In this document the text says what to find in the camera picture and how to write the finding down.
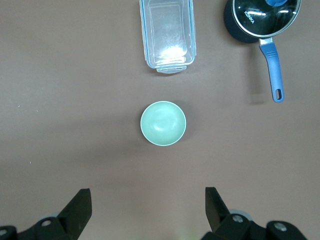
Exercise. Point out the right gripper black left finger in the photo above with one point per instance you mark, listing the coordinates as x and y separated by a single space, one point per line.
72 217

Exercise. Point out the brown table mat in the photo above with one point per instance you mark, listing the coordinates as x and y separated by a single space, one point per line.
75 87

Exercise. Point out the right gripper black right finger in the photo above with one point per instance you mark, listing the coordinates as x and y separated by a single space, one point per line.
217 215

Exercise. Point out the green bowl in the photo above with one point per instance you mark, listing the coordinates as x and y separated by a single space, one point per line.
163 123

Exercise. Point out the glass lid with blue knob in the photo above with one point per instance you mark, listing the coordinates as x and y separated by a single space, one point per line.
265 23

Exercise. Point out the clear plastic lidded container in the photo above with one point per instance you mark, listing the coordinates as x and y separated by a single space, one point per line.
167 32

